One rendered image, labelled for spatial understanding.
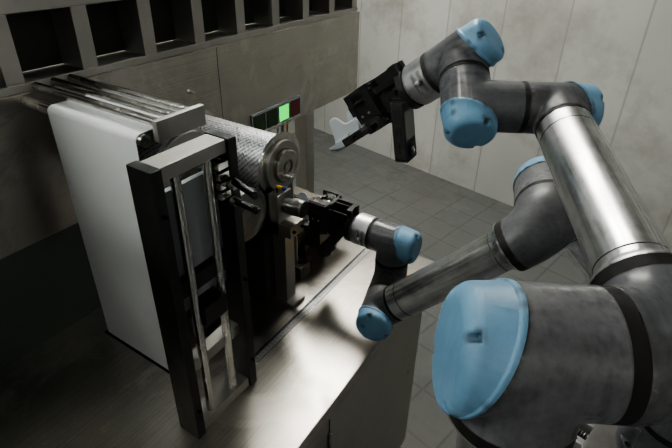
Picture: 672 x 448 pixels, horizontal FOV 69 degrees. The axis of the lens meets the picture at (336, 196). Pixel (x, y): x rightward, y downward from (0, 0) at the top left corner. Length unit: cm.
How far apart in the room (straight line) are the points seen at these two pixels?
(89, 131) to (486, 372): 73
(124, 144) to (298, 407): 59
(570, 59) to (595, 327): 289
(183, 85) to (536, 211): 87
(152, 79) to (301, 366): 73
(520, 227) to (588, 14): 243
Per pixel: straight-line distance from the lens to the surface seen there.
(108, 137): 88
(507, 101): 73
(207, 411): 103
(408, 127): 88
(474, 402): 43
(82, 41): 115
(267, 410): 105
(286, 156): 109
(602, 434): 125
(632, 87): 320
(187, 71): 131
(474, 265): 92
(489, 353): 41
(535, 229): 88
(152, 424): 107
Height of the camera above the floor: 173
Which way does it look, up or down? 29 degrees down
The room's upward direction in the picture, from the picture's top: 1 degrees clockwise
